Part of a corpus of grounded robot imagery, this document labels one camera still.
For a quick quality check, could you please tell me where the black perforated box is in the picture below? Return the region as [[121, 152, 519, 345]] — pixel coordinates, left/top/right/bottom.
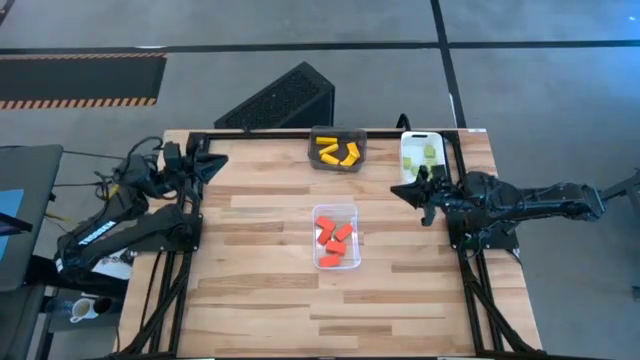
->
[[213, 61, 336, 132]]

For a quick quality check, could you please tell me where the clear plastic bin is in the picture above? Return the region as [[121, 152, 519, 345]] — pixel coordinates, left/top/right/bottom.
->
[[311, 203, 362, 272]]

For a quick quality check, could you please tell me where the black hazard-striped floor mat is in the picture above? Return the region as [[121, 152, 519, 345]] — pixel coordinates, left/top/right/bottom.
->
[[0, 53, 168, 110]]

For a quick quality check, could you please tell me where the black aluminium table frame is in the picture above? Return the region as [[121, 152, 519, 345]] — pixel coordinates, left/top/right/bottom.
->
[[117, 128, 546, 360]]

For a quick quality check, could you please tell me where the white mug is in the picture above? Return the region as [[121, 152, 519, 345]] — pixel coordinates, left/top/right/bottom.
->
[[69, 298, 100, 324]]

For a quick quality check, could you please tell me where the black chair base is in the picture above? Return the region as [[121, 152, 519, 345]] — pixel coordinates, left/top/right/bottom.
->
[[602, 169, 640, 202]]

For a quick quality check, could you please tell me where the white plastic bin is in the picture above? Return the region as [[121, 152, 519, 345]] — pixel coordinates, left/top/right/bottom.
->
[[399, 130, 449, 187]]

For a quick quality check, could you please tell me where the black floor cable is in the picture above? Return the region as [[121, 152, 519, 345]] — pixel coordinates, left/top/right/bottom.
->
[[52, 148, 126, 201]]

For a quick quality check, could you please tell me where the white paper sheet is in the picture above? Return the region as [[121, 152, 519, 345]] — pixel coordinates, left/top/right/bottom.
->
[[92, 249, 135, 281]]

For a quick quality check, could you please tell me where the grey desk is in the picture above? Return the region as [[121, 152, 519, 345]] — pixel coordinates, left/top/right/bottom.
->
[[0, 144, 65, 294]]

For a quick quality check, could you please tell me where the black side cart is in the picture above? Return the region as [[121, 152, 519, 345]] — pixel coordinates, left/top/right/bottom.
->
[[22, 252, 130, 334]]

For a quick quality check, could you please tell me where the dark grey plastic bin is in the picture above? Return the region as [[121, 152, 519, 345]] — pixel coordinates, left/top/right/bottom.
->
[[307, 125, 369, 174]]

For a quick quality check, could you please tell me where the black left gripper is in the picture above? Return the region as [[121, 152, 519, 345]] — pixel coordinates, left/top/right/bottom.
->
[[162, 141, 229, 188]]

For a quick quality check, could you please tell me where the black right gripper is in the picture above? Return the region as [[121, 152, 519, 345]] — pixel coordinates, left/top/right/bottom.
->
[[390, 165, 459, 228]]

